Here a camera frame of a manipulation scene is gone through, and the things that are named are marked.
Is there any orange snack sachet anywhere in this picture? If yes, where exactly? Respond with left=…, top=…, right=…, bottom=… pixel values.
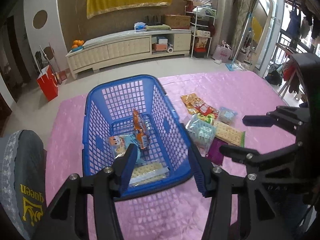
left=181, top=93, right=204, bottom=114

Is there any grey queen cushion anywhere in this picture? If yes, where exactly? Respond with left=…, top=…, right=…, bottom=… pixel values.
left=1, top=130, right=47, bottom=239

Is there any cream TV cabinet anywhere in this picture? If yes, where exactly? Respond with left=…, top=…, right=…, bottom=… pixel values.
left=66, top=29, right=191, bottom=79

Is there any clear-wrapped cracker pack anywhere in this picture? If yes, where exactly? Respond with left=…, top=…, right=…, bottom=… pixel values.
left=129, top=160, right=170, bottom=187

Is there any pink quilted table cover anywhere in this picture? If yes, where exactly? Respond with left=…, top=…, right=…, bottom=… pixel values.
left=46, top=72, right=295, bottom=239

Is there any white metal shelf rack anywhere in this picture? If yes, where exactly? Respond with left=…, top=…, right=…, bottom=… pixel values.
left=184, top=0, right=217, bottom=58

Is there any light blue biscuit pack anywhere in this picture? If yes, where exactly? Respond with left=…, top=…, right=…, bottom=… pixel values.
left=185, top=114, right=216, bottom=153

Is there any yellow-green snack sachet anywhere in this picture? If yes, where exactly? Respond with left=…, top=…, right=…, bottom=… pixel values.
left=197, top=113, right=217, bottom=125

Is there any pink gift bag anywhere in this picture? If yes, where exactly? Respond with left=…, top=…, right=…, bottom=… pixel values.
left=212, top=40, right=232, bottom=63

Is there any small round biscuit pack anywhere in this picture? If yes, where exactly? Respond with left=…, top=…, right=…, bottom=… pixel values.
left=217, top=107, right=238, bottom=126

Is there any brown cardboard box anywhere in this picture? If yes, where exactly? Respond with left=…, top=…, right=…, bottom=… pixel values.
left=162, top=15, right=191, bottom=29

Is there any pile of oranges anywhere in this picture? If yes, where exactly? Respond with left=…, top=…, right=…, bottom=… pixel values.
left=72, top=40, right=84, bottom=49

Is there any cartoon light blue snack bag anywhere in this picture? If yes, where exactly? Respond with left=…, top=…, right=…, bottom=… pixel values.
left=108, top=134, right=140, bottom=159

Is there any purple snack packet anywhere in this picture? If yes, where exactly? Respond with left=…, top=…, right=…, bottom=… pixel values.
left=206, top=138, right=227, bottom=166

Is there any blue tissue pack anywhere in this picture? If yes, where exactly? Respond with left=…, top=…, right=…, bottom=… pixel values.
left=134, top=22, right=146, bottom=32

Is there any orange wafer snack packet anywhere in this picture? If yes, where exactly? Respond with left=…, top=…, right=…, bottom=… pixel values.
left=132, top=109, right=149, bottom=150

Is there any green folded towel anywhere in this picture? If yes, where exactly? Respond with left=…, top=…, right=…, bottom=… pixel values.
left=145, top=24, right=171, bottom=31

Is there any red paper bag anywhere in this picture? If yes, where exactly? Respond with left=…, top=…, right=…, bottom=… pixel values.
left=37, top=65, right=58, bottom=101

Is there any blue plastic basket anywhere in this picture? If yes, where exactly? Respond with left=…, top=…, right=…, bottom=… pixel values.
left=82, top=75, right=192, bottom=200

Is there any green-edged cracker pack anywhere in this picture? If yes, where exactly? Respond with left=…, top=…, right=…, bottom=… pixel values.
left=214, top=120, right=245, bottom=147

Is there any standing air conditioner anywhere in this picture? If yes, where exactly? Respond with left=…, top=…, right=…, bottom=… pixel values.
left=212, top=0, right=236, bottom=51

